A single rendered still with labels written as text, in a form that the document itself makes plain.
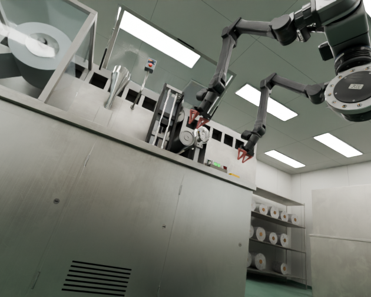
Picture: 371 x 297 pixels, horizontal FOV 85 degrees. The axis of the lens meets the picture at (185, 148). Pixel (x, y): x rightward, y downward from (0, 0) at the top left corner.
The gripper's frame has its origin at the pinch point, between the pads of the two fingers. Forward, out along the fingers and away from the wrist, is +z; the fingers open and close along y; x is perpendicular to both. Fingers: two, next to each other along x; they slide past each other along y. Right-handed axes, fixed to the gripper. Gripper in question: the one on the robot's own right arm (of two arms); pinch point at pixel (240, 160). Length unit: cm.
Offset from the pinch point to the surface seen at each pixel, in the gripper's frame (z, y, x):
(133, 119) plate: 16, 50, -80
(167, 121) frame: 4, 48, -30
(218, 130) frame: -21, -31, -70
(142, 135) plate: 23, 38, -71
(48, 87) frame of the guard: 23, 112, -33
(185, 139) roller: 7.8, 24.3, -34.9
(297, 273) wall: 129, -494, -64
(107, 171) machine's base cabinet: 42, 76, -3
